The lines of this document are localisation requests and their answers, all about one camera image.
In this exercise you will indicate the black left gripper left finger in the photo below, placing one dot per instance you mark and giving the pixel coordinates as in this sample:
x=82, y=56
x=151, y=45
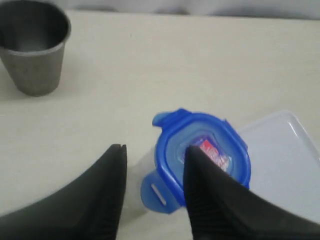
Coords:
x=88, y=208

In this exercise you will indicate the white rectangular plastic tray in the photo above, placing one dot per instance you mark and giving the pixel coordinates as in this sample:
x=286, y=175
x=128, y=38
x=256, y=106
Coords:
x=283, y=157

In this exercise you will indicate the white backdrop curtain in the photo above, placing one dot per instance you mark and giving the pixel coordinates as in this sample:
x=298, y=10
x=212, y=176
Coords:
x=283, y=9

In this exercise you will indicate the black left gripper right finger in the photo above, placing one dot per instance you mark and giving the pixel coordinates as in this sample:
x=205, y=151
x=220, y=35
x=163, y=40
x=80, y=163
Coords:
x=220, y=208

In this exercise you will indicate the blue snap-lock container lid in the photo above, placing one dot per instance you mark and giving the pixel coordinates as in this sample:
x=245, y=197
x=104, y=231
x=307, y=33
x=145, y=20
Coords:
x=188, y=138

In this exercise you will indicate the clear tall plastic container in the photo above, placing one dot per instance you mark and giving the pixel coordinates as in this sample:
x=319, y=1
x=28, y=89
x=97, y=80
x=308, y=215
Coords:
x=136, y=174

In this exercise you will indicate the stainless steel cup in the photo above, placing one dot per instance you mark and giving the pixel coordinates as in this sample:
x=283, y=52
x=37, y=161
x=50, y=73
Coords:
x=33, y=35

